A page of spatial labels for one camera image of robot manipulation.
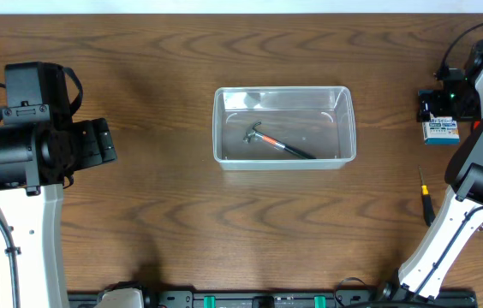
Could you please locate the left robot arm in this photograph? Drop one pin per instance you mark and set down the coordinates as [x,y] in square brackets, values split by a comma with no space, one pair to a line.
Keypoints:
[41,148]

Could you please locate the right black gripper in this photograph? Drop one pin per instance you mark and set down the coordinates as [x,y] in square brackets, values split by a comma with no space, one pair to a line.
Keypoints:
[434,105]

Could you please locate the blue white cardboard box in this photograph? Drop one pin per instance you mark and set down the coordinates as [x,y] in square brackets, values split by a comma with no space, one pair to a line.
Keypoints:
[437,130]

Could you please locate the small claw hammer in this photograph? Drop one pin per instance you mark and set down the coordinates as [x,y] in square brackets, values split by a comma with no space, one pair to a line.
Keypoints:
[253,133]

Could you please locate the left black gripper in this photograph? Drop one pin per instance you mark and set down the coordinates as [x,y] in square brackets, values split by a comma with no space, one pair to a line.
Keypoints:
[101,140]

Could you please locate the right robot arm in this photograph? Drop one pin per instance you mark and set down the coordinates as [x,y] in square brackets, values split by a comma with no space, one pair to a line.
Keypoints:
[461,213]

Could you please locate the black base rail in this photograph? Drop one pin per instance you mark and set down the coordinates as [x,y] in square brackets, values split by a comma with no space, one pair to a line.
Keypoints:
[341,298]

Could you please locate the clear plastic container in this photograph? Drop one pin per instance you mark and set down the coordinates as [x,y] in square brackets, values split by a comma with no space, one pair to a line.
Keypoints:
[317,119]

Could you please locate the black yellow screwdriver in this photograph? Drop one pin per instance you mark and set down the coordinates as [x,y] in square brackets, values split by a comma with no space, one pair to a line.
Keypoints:
[427,205]

